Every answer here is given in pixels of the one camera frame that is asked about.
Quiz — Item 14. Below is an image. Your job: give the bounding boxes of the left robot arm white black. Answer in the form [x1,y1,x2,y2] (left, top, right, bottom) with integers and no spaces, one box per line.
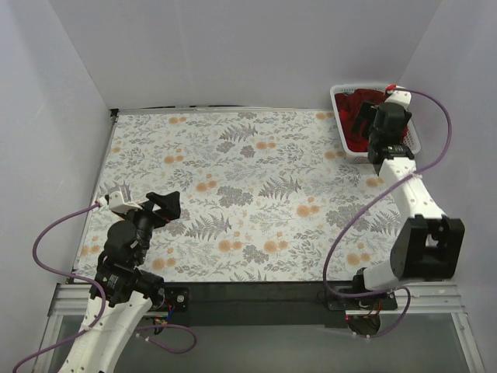
[60,191,181,372]

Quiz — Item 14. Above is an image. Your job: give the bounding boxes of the white plastic laundry basket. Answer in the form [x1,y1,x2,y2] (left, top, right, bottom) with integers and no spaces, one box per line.
[330,82,421,163]

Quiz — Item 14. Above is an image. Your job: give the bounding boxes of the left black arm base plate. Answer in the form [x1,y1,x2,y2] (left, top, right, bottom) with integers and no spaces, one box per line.
[148,287,189,315]

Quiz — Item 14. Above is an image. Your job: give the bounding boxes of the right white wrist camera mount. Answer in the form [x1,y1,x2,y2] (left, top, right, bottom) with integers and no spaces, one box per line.
[385,84,412,110]

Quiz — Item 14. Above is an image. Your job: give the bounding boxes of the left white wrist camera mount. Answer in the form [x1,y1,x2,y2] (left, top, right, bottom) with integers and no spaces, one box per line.
[96,191,142,214]

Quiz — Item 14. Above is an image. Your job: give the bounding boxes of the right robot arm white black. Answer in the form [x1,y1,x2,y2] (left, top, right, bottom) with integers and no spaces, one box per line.
[351,101,465,309]

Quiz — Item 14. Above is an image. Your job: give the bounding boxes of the floral patterned table mat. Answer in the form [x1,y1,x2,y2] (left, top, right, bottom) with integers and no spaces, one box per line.
[99,110,403,282]

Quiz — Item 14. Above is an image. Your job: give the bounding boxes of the aluminium frame rail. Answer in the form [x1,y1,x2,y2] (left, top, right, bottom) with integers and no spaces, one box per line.
[34,282,485,372]

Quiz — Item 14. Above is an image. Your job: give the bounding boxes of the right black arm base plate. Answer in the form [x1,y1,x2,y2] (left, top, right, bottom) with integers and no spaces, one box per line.
[325,290,398,312]

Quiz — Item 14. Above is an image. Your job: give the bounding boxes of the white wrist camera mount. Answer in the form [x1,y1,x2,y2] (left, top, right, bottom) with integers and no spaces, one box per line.
[385,84,412,110]
[96,191,142,214]

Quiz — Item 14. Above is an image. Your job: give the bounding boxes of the dark red t shirt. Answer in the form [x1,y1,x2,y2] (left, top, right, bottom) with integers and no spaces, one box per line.
[335,89,386,152]

